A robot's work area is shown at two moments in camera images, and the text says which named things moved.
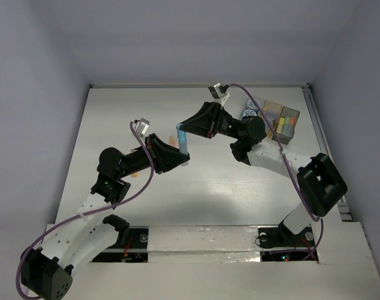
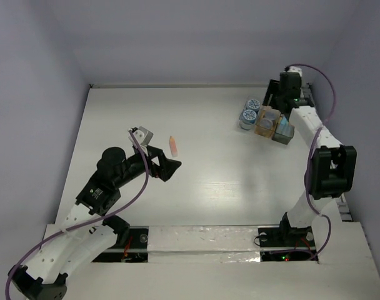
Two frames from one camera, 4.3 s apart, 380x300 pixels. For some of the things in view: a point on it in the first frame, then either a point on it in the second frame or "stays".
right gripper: x=206 y=121 -> x=273 y=87
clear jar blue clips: x=272 y=115 stays
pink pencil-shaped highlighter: x=172 y=141 stays
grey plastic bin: x=285 y=127 stays
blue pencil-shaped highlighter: x=182 y=142 -> x=284 y=125
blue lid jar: x=251 y=105 stays
